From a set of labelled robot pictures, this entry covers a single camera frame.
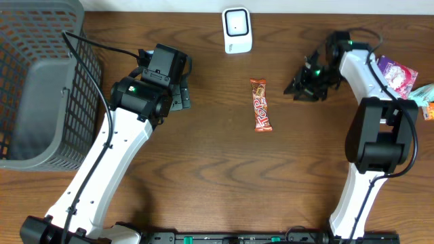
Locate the orange red snack wrapper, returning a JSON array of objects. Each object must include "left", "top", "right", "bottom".
[{"left": 250, "top": 79, "right": 273, "bottom": 132}]

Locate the red purple snack bag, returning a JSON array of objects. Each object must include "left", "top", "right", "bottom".
[{"left": 377, "top": 56, "right": 418, "bottom": 99}]

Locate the teal snack packet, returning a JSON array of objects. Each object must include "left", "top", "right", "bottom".
[{"left": 408, "top": 83, "right": 434, "bottom": 107}]

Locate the orange tissue pack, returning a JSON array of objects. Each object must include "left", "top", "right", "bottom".
[{"left": 422, "top": 102, "right": 434, "bottom": 121}]

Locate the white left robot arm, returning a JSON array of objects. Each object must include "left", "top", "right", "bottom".
[{"left": 20, "top": 44, "right": 193, "bottom": 243}]

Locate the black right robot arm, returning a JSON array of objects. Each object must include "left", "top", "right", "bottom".
[{"left": 284, "top": 29, "right": 418, "bottom": 243}]

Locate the grey plastic mesh basket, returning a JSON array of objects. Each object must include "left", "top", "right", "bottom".
[{"left": 1, "top": 1, "right": 102, "bottom": 171}]

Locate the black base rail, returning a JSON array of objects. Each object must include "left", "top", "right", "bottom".
[{"left": 115, "top": 222, "right": 401, "bottom": 244}]

